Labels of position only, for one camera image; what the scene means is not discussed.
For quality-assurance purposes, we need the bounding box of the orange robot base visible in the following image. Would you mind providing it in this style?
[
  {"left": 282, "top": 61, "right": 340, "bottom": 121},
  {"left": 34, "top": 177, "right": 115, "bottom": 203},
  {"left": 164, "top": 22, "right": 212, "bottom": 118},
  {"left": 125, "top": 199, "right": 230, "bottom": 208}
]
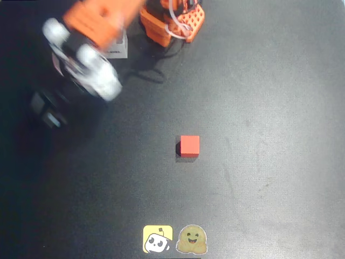
[{"left": 139, "top": 0, "right": 206, "bottom": 47}]

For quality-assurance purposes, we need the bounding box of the white cardboard box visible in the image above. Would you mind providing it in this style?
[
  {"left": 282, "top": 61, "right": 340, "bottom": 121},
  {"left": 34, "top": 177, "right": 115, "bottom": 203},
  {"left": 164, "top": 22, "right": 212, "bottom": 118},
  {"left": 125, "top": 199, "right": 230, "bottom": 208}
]
[{"left": 103, "top": 29, "right": 128, "bottom": 59}]

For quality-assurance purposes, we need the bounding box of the red cube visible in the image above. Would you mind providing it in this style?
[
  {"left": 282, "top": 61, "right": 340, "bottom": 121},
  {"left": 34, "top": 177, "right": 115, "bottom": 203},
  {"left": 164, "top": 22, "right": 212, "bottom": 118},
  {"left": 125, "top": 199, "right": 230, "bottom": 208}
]
[{"left": 177, "top": 135, "right": 201, "bottom": 159}]

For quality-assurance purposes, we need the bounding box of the yellow robot sticker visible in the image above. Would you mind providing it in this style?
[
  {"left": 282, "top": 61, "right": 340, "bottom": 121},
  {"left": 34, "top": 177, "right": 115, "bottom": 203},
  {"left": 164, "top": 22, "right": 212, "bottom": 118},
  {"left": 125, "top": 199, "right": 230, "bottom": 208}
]
[{"left": 142, "top": 224, "right": 174, "bottom": 254}]

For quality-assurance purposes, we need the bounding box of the smiling hugging face sticker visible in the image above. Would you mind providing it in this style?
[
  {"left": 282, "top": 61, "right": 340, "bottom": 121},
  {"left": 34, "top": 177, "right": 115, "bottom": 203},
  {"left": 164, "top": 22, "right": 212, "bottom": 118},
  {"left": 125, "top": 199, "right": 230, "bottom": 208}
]
[{"left": 176, "top": 224, "right": 209, "bottom": 255}]

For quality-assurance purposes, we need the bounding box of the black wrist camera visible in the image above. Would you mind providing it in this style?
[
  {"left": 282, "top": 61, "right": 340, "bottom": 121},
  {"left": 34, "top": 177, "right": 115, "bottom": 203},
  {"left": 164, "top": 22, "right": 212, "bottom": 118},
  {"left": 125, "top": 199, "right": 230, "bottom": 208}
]
[{"left": 29, "top": 90, "right": 70, "bottom": 130}]

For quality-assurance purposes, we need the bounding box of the white cable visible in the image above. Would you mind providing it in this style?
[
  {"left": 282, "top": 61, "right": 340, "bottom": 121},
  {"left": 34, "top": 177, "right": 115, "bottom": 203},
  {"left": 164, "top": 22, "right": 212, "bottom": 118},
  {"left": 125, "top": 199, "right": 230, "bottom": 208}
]
[{"left": 163, "top": 0, "right": 194, "bottom": 40}]

